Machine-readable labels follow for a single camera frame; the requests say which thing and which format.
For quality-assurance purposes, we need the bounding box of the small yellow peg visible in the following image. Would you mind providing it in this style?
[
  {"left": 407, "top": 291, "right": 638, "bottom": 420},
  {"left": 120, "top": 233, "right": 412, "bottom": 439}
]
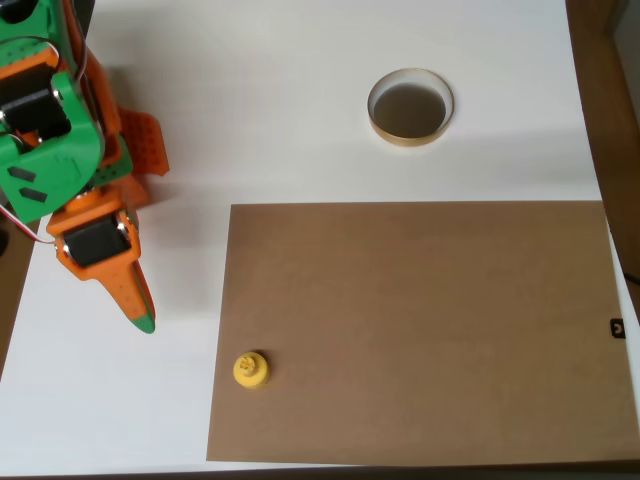
[{"left": 232, "top": 350, "right": 272, "bottom": 392}]

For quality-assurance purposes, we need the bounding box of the brown cardboard sheet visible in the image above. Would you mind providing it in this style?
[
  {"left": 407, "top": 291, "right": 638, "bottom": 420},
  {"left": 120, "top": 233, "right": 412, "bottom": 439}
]
[{"left": 205, "top": 200, "right": 640, "bottom": 463}]

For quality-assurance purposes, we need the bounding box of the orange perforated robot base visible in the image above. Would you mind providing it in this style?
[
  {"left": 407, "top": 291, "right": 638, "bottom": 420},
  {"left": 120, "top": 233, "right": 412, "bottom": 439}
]
[{"left": 115, "top": 106, "right": 172, "bottom": 179}]

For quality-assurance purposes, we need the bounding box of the large white board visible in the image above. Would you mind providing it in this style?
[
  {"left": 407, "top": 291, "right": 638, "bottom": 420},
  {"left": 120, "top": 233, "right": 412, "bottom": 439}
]
[{"left": 0, "top": 0, "right": 640, "bottom": 477}]

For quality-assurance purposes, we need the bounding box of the round shallow dish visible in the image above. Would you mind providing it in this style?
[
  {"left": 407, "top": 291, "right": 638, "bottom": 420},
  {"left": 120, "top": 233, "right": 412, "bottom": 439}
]
[{"left": 366, "top": 67, "right": 456, "bottom": 148}]

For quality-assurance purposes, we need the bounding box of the white red servo cable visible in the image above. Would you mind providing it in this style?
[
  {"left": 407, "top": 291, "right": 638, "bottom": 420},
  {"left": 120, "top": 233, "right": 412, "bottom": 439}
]
[{"left": 0, "top": 203, "right": 57, "bottom": 248}]

